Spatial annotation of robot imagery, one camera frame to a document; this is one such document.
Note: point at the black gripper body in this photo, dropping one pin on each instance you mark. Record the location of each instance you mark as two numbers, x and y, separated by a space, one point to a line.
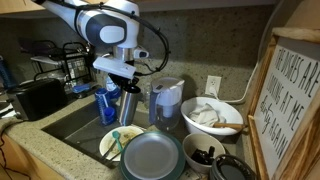
120 80

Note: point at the stainless steel flask black lid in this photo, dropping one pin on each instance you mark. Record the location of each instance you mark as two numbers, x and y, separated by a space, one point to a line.
128 106

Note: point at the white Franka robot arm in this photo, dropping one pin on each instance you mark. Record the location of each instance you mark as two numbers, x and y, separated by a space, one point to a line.
110 30

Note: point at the stainless steel sink basin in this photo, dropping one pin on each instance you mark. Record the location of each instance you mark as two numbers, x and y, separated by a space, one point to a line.
80 130

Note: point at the blue dish soap bottle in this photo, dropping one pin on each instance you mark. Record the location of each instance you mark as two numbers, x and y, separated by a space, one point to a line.
112 90

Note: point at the blue plastic water bottle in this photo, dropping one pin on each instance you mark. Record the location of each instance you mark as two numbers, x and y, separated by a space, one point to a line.
101 103

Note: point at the white water filter pitcher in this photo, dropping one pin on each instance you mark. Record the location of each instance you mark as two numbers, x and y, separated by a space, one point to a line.
166 103

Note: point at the blue plastic dish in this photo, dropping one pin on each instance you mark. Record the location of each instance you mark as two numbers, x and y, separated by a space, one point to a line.
81 88

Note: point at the dirty white plate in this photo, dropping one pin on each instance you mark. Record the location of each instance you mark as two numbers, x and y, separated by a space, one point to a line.
130 133

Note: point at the teal silicone spoon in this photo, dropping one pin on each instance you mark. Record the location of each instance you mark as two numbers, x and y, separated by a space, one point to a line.
117 140

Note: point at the metal fork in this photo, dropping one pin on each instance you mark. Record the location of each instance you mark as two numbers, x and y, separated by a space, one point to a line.
108 151

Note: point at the metal knife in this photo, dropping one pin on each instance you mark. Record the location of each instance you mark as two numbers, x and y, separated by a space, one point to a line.
115 156

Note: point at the grey dinner plate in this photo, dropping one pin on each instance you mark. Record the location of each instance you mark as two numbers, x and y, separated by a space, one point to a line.
151 156

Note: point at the white cloth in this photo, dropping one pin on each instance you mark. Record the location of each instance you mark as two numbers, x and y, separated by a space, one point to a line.
205 115

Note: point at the small beige bowl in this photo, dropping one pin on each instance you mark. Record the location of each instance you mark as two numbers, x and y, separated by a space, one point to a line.
191 143

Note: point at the black toaster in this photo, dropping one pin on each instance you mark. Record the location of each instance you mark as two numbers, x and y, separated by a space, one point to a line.
36 100

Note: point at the teal dinner plate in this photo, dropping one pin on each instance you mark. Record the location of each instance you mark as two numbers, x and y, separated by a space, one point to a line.
181 156

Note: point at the large white bowl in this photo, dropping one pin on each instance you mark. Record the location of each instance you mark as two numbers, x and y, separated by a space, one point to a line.
230 115

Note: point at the dark blue tall object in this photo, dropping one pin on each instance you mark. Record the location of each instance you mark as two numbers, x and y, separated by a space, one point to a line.
6 73

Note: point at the wooden lower cabinet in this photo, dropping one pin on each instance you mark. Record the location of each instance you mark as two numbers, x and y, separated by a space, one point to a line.
20 160

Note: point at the round black lid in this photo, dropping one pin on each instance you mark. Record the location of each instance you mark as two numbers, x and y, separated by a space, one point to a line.
233 168

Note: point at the wood framed text sign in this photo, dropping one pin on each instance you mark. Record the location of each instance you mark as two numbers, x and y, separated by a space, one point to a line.
286 110

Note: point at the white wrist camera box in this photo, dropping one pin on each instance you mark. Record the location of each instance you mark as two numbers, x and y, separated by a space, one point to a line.
115 66

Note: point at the white wall outlet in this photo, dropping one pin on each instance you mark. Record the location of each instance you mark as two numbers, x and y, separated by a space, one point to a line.
213 85

